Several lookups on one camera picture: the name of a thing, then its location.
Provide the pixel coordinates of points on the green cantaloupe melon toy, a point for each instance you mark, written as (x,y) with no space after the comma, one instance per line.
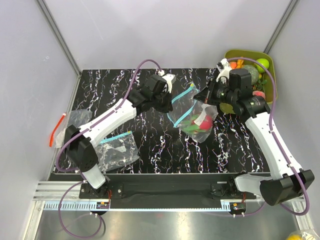
(253,72)

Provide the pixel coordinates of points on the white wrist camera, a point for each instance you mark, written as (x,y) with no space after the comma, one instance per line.
(224,69)
(169,78)

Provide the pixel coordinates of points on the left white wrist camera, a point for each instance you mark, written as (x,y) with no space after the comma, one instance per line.
(169,78)

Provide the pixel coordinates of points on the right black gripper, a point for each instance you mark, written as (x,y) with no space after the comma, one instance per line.
(206,96)

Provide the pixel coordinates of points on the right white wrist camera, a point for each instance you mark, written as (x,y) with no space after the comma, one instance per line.
(224,69)

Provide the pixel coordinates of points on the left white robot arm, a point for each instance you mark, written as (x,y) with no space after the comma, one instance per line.
(80,142)

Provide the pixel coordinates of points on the black marbled table mat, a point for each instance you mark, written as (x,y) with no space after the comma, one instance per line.
(163,149)

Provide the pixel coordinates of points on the olive green plastic bin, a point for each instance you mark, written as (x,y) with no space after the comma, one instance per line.
(264,83)

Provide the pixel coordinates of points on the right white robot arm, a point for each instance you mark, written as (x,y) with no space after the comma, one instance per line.
(288,180)

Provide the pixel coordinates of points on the red dragon fruit toy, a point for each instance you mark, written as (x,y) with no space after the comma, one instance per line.
(194,126)

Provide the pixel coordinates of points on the yellow lemon toy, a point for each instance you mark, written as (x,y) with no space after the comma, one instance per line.
(294,237)

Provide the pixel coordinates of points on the clear bag teal zipper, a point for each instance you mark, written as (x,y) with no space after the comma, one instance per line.
(191,116)

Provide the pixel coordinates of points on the peach toy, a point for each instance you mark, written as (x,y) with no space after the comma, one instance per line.
(259,94)

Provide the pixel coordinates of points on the clear bag on stack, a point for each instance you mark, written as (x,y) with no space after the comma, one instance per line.
(117,152)

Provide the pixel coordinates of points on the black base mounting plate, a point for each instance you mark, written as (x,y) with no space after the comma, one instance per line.
(124,186)

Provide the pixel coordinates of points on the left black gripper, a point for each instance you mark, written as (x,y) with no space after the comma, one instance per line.
(168,107)

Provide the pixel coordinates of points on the green apple toy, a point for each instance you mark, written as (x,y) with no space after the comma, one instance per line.
(264,62)

